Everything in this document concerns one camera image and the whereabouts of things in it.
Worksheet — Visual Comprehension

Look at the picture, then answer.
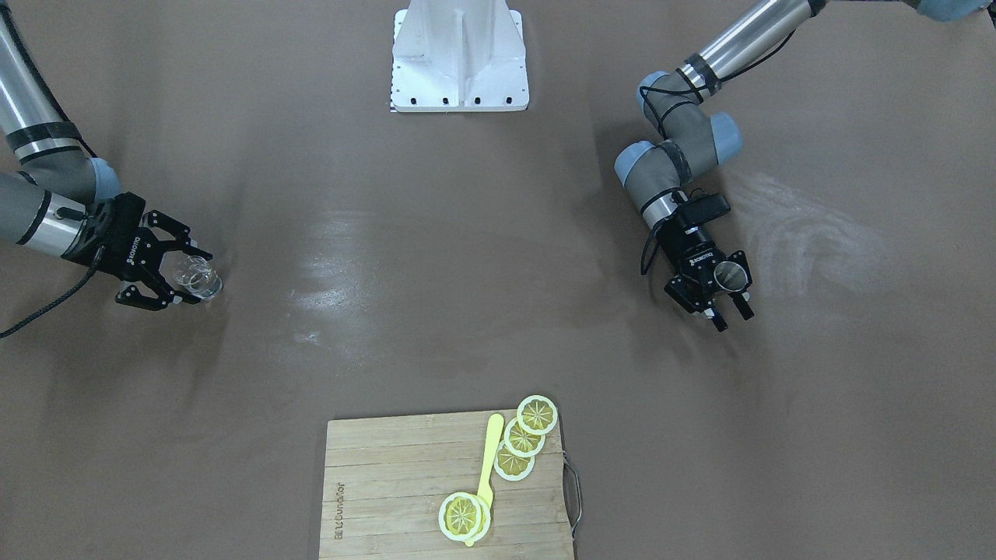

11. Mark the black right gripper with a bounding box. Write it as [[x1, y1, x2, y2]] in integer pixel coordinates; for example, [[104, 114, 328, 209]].
[[61, 194, 214, 311]]

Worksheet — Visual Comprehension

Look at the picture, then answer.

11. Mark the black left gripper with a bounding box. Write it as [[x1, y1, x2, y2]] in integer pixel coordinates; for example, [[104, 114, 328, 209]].
[[659, 220, 754, 332]]

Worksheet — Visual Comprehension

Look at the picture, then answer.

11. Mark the steel jigger shaker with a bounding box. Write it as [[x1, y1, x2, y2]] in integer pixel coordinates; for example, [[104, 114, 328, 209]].
[[713, 260, 750, 293]]

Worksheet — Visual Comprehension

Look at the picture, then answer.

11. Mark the clear glass measuring cup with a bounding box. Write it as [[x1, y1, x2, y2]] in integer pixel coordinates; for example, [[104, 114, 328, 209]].
[[172, 255, 223, 300]]

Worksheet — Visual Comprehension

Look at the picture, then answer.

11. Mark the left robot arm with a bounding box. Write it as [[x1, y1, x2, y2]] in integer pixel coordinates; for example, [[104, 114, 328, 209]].
[[609, 1, 994, 341]]

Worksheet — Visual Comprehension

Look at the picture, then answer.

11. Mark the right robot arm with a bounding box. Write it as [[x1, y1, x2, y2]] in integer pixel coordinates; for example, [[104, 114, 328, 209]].
[[1, 3, 212, 311]]

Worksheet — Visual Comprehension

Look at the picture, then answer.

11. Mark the top lemon slice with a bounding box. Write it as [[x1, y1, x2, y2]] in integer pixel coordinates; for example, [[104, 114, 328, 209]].
[[516, 394, 559, 436]]

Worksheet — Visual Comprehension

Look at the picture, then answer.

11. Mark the yellow plastic knife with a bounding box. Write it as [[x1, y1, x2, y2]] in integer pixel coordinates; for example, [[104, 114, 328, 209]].
[[464, 412, 505, 547]]

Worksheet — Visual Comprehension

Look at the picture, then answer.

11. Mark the lemon slice under front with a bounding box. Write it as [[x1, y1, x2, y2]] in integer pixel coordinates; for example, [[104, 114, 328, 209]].
[[471, 496, 493, 543]]

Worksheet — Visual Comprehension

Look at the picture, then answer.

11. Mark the bamboo cutting board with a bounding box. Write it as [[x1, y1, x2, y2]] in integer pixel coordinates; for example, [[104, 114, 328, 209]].
[[319, 411, 576, 559]]

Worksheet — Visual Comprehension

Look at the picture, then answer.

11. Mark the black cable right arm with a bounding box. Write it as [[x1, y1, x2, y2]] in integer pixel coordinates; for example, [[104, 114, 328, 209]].
[[0, 245, 106, 338]]

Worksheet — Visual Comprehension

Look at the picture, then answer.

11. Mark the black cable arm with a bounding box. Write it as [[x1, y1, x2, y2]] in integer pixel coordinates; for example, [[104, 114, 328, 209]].
[[640, 187, 701, 277], [0, 245, 106, 338]]

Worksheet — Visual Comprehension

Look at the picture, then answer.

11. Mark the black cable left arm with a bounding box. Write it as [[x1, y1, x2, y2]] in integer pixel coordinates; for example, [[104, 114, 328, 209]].
[[640, 187, 701, 277]]

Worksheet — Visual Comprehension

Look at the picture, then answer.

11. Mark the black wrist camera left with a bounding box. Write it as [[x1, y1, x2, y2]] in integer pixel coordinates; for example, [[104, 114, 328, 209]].
[[673, 194, 731, 230]]

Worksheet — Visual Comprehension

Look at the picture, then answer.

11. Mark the metal cutting board handle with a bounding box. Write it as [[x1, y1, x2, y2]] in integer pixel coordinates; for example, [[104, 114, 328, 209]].
[[562, 451, 584, 539]]

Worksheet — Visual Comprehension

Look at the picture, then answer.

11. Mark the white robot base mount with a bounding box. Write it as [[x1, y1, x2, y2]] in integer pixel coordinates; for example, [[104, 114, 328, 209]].
[[389, 1, 530, 113]]

